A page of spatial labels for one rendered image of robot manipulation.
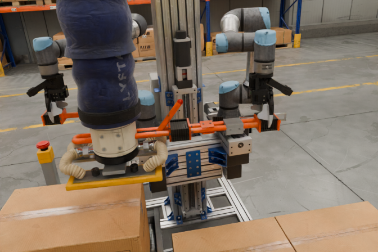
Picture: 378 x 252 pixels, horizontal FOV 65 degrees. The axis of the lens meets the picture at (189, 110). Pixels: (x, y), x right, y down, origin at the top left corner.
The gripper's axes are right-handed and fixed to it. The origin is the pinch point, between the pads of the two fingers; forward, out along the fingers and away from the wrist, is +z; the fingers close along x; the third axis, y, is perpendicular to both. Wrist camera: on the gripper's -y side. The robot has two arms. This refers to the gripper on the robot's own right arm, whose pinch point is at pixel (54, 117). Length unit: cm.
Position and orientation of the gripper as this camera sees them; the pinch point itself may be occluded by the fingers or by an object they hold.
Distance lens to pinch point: 149.6
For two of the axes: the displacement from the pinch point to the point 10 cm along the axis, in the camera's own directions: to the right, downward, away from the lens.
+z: 0.5, 9.3, 3.7
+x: -1.1, -3.6, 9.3
